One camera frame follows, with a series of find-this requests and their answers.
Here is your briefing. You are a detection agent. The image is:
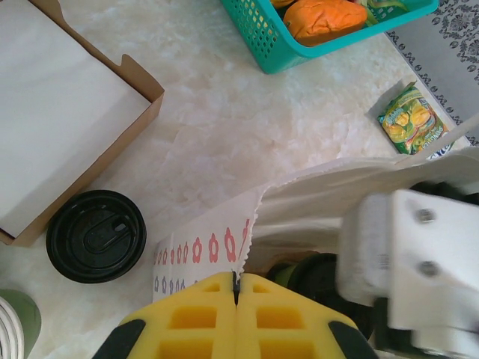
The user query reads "black plastic cup lid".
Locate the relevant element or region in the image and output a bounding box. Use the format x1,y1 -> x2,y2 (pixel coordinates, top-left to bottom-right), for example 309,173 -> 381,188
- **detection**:
293,252 -> 377,337
45,189 -> 147,284

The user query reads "brown cardboard box white inside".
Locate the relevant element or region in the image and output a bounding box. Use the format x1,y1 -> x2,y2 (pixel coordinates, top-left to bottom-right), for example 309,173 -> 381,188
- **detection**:
0,0 -> 165,248

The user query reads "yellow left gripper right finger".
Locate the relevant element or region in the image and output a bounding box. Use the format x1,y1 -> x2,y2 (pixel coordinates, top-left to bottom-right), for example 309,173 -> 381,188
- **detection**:
236,272 -> 379,359

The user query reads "white cartoon print paper bag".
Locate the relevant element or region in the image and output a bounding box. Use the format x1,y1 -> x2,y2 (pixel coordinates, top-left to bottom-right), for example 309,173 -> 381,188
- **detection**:
152,147 -> 479,306

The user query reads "brown pulp cup carrier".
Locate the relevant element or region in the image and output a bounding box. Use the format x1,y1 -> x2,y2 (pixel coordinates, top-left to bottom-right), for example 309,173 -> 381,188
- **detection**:
257,251 -> 315,272

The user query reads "orange toy food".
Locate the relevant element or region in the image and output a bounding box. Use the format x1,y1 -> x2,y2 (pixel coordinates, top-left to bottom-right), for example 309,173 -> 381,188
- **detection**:
283,0 -> 368,48

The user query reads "green yellow snack packet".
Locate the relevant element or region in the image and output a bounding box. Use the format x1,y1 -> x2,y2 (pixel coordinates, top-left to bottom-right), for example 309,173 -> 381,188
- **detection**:
376,81 -> 456,156

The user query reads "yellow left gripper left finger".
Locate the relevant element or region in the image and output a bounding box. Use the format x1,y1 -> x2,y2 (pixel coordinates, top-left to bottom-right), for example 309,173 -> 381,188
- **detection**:
93,271 -> 237,359

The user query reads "teal plastic basket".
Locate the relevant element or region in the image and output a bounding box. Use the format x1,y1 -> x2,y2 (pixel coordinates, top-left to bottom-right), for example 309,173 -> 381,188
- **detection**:
220,0 -> 439,75

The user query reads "stack of green paper cups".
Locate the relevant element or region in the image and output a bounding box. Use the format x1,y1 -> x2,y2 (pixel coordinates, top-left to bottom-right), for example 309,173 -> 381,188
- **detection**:
0,287 -> 42,359

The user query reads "green paper coffee cup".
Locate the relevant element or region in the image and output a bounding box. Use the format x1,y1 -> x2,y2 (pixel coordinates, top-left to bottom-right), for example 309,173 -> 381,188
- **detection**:
271,261 -> 300,287

